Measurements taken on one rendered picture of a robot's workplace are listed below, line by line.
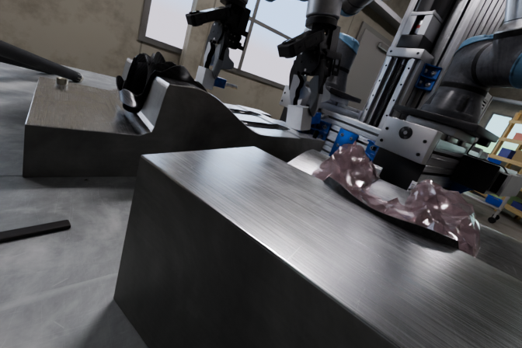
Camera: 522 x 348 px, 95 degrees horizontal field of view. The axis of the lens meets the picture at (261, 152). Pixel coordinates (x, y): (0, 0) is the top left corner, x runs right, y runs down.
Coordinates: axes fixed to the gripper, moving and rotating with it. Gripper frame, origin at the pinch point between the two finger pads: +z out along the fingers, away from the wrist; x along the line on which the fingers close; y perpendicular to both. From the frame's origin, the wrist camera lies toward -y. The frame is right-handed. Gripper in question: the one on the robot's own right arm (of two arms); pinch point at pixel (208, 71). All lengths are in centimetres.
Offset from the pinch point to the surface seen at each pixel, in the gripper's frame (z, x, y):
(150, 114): 6.8, -33.2, -23.5
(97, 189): 15, -39, -29
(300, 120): 3.5, -30.9, 9.5
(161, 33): -14, 179, 37
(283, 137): 6.6, -36.0, 0.6
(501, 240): 5, -68, 2
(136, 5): -28, 183, 15
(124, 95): 6.0, -27.1, -25.7
